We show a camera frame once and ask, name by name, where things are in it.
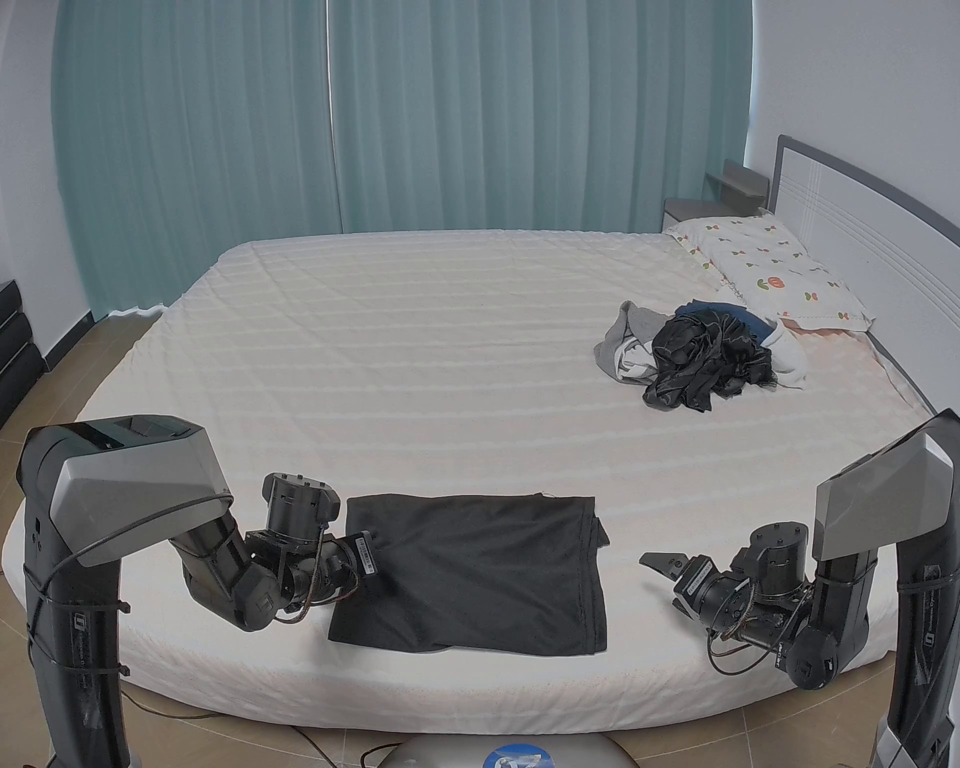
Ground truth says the black T-shirt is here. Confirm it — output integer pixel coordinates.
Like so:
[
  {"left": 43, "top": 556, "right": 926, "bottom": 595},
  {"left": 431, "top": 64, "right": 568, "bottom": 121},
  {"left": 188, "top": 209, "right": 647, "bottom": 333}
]
[{"left": 327, "top": 491, "right": 610, "bottom": 655}]

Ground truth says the pile of clothes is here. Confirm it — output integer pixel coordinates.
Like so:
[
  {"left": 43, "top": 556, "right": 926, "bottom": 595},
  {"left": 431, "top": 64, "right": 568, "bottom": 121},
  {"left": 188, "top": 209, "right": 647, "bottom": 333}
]
[{"left": 594, "top": 298, "right": 810, "bottom": 414}]

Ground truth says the black chest of drawers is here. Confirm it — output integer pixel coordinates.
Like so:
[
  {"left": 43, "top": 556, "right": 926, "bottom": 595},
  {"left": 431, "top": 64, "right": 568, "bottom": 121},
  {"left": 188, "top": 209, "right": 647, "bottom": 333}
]
[{"left": 0, "top": 279, "right": 45, "bottom": 429}]

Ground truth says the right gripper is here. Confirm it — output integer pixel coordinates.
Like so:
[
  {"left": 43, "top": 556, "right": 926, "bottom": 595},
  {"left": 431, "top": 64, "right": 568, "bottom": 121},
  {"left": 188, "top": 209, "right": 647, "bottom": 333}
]
[{"left": 638, "top": 551, "right": 734, "bottom": 624}]

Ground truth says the white printed pillow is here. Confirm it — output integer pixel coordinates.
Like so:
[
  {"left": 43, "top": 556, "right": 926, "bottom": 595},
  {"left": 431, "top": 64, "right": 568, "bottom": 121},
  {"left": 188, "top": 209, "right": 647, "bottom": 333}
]
[{"left": 663, "top": 213, "right": 877, "bottom": 333}]

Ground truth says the bed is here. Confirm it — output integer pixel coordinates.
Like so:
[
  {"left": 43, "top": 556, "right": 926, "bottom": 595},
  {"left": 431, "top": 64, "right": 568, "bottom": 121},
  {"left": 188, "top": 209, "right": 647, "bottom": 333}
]
[{"left": 0, "top": 135, "right": 960, "bottom": 738}]

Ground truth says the blue-green curtain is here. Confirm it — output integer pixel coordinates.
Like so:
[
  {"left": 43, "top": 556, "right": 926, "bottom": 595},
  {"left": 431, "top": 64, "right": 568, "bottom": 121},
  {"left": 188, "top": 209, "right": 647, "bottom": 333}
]
[
  {"left": 330, "top": 0, "right": 755, "bottom": 235},
  {"left": 51, "top": 0, "right": 346, "bottom": 316}
]

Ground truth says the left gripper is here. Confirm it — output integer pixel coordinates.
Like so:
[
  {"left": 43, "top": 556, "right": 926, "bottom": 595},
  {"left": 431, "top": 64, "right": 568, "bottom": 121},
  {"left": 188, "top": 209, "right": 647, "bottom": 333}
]
[{"left": 337, "top": 528, "right": 381, "bottom": 595}]

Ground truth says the grey bedside table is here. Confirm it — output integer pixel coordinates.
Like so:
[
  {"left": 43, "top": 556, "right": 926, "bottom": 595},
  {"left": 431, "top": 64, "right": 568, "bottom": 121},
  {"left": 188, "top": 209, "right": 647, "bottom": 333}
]
[{"left": 663, "top": 159, "right": 772, "bottom": 232}]

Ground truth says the black cable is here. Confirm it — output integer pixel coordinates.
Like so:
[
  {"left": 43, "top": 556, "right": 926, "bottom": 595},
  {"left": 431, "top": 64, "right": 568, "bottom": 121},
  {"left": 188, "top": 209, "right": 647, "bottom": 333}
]
[
  {"left": 118, "top": 684, "right": 226, "bottom": 725},
  {"left": 26, "top": 491, "right": 232, "bottom": 646}
]

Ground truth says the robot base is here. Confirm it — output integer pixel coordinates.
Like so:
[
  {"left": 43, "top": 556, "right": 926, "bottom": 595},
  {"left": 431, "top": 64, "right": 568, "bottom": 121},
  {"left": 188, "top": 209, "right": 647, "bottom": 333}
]
[{"left": 371, "top": 731, "right": 639, "bottom": 768}]

